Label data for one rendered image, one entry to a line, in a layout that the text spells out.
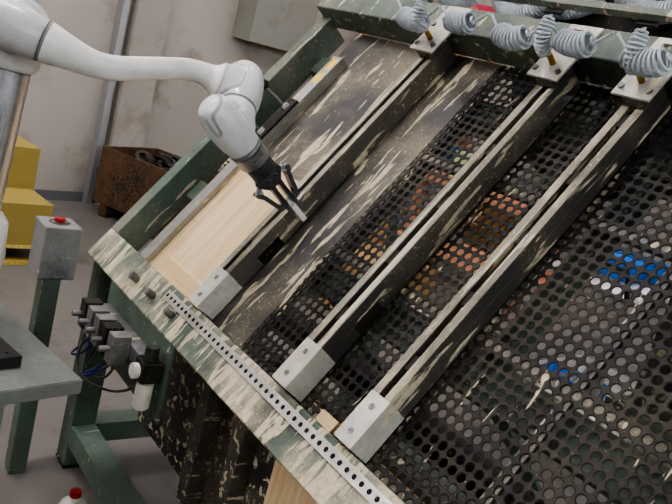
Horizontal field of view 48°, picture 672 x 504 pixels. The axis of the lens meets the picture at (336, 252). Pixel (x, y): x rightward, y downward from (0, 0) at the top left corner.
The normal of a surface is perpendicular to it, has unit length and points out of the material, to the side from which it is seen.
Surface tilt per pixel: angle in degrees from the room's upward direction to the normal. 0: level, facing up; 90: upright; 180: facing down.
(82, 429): 0
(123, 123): 90
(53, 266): 90
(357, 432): 54
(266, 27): 90
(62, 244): 90
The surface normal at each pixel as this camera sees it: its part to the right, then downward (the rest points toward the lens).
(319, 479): -0.48, -0.60
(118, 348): 0.56, 0.34
